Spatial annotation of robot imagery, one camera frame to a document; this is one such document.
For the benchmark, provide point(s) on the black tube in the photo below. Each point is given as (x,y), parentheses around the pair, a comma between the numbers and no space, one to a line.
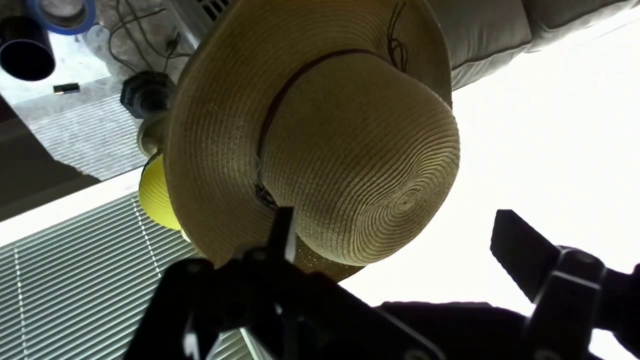
(31,42)

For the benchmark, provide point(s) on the woven straw hat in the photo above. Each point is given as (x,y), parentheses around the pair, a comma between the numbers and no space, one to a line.
(346,152)

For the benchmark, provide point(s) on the yellow shade table lamp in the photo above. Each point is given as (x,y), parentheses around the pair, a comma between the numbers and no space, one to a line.
(157,192)

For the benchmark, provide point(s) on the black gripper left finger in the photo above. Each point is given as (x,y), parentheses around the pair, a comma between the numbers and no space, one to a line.
(292,307)

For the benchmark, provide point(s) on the blue tape roll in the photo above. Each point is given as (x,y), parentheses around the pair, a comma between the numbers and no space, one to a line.
(86,20)

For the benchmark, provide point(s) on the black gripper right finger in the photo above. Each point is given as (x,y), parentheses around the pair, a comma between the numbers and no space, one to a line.
(566,300)

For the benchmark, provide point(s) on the white window blinds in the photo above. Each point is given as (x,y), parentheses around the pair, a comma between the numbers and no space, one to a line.
(81,287)

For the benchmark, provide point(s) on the small black object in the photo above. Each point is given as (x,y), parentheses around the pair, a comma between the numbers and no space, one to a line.
(66,86)

